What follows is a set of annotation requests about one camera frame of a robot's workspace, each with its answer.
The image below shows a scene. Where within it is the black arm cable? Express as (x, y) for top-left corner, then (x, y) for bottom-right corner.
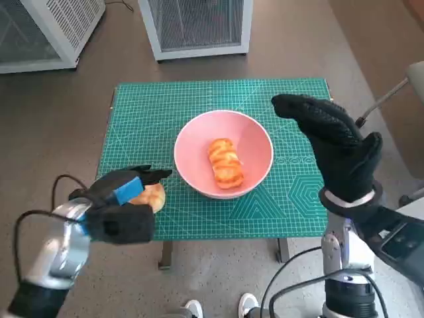
(270, 270), (387, 318)
(13, 210), (83, 266)
(52, 174), (102, 208)
(260, 246), (324, 318)

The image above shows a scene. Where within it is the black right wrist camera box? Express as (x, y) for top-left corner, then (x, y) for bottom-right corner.
(352, 205), (424, 276)

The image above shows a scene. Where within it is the dark table leg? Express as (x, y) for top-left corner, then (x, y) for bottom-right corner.
(276, 237), (292, 263)
(158, 240), (174, 270)

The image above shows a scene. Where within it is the pink bowl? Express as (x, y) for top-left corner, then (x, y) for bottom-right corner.
(174, 110), (274, 199)

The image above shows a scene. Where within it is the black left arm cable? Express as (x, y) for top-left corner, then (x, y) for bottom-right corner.
(52, 174), (102, 208)
(13, 210), (83, 266)

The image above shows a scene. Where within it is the round toy bread bun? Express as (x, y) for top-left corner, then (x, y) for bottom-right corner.
(127, 184), (166, 213)

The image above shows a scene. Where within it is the long striped toy bread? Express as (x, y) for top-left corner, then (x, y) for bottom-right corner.
(207, 137), (245, 189)

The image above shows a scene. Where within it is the white mesh cabinet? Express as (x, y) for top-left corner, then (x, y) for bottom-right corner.
(137, 0), (251, 62)

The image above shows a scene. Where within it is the thin black floor cable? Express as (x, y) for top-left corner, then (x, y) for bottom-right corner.
(105, 0), (134, 11)

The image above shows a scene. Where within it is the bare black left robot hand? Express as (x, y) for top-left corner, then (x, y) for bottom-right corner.
(68, 164), (174, 208)

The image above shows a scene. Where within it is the green cutting mat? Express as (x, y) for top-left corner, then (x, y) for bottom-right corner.
(95, 78), (334, 242)

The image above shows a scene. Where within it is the white cabinet with slotted side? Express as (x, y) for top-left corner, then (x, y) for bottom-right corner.
(0, 0), (106, 74)

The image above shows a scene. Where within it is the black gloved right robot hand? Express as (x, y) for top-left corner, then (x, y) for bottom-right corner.
(270, 93), (384, 203)

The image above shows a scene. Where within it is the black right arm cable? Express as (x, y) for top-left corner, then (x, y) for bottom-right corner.
(270, 270), (387, 318)
(260, 246), (324, 318)

